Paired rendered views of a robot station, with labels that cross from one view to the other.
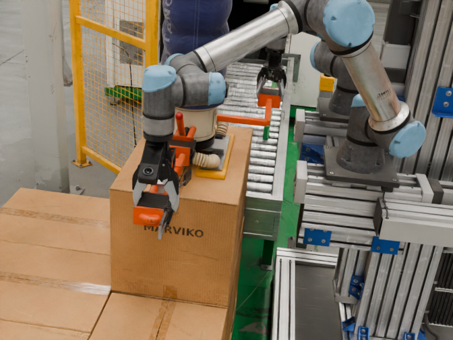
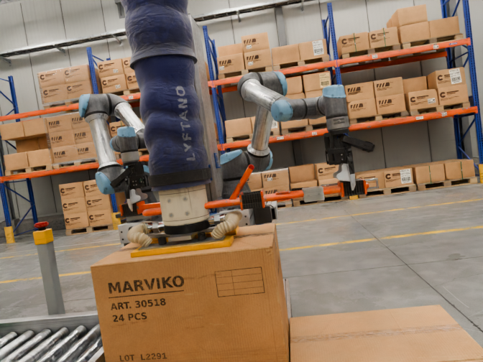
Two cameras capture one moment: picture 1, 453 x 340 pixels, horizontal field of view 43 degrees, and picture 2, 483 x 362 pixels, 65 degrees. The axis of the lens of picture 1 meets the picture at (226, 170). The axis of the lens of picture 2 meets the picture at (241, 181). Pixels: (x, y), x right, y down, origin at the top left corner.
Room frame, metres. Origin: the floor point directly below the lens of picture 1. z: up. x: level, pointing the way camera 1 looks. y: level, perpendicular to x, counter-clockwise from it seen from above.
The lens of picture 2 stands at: (1.56, 1.51, 1.23)
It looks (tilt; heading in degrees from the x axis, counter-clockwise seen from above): 3 degrees down; 272
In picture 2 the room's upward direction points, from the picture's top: 8 degrees counter-clockwise
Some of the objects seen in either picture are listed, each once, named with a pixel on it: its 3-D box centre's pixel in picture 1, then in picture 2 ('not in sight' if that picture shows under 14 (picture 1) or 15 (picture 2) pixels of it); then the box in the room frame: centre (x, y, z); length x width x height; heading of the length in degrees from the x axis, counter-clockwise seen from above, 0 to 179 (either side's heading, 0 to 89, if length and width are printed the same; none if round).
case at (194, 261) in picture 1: (187, 203); (200, 294); (1.82, 0.13, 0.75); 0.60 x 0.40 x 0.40; 175
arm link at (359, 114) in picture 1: (371, 115); (233, 164); (1.66, -0.43, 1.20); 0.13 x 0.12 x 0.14; 25
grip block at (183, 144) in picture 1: (178, 150); (252, 200); (1.58, 0.15, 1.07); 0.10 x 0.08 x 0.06; 86
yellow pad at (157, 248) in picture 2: not in sight; (182, 242); (1.84, 0.23, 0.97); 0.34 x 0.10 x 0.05; 176
